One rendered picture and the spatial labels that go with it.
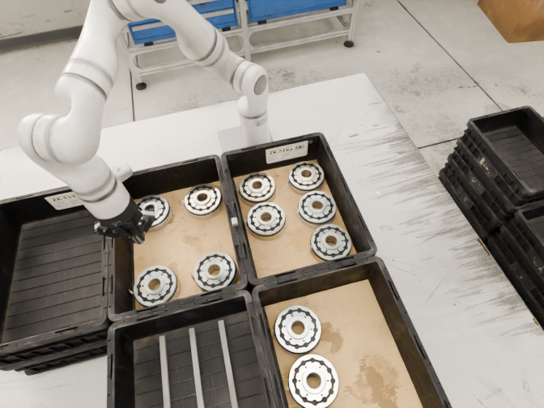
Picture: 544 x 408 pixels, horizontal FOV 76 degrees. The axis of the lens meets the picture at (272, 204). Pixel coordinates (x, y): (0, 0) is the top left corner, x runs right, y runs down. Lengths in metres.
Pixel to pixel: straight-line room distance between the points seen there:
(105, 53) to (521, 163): 1.59
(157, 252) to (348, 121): 0.86
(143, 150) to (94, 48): 0.78
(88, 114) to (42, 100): 2.58
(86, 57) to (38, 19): 3.09
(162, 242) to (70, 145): 0.48
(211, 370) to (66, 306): 0.39
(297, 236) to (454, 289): 0.46
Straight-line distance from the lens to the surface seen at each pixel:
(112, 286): 0.87
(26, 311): 1.06
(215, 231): 0.96
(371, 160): 1.28
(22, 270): 1.12
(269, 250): 0.91
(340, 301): 0.87
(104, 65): 0.64
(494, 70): 3.18
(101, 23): 0.72
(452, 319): 1.07
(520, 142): 1.89
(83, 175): 0.63
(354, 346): 0.85
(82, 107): 0.59
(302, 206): 0.94
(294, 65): 2.88
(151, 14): 0.74
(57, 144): 0.57
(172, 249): 0.96
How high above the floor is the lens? 1.65
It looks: 56 degrees down
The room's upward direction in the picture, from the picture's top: 4 degrees counter-clockwise
